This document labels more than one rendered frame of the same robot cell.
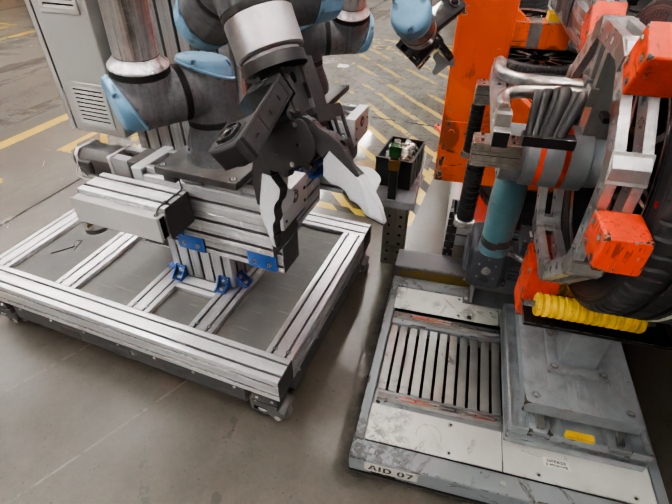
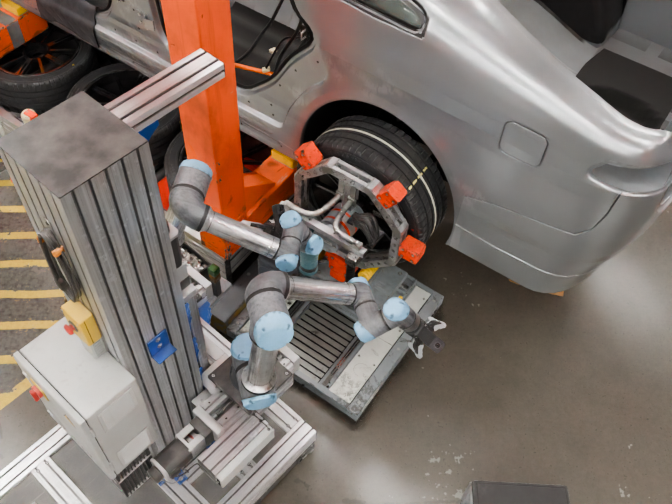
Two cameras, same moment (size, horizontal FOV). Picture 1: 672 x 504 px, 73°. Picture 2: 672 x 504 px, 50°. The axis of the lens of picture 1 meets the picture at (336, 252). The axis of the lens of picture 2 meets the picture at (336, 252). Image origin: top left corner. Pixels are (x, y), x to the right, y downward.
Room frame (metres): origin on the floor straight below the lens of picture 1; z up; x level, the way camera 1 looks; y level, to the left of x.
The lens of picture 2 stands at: (0.41, 1.36, 3.24)
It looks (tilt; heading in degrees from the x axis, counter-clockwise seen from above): 53 degrees down; 286
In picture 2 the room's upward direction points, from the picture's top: 5 degrees clockwise
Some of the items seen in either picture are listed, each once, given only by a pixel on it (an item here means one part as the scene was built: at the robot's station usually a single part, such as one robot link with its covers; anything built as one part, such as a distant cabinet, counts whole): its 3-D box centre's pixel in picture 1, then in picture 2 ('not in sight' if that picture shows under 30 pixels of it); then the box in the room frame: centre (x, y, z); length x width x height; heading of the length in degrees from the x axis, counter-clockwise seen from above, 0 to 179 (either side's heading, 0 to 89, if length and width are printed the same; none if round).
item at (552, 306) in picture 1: (587, 312); (377, 260); (0.78, -0.62, 0.51); 0.29 x 0.06 x 0.06; 75
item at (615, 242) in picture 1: (615, 242); (411, 250); (0.62, -0.47, 0.85); 0.09 x 0.08 x 0.07; 165
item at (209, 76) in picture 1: (205, 85); (248, 354); (1.01, 0.29, 0.98); 0.13 x 0.12 x 0.14; 127
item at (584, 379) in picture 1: (584, 334); (360, 261); (0.88, -0.71, 0.32); 0.40 x 0.30 x 0.28; 165
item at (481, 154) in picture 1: (495, 150); (356, 254); (0.81, -0.31, 0.93); 0.09 x 0.05 x 0.05; 75
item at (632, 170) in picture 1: (582, 159); (348, 215); (0.92, -0.55, 0.85); 0.54 x 0.07 x 0.54; 165
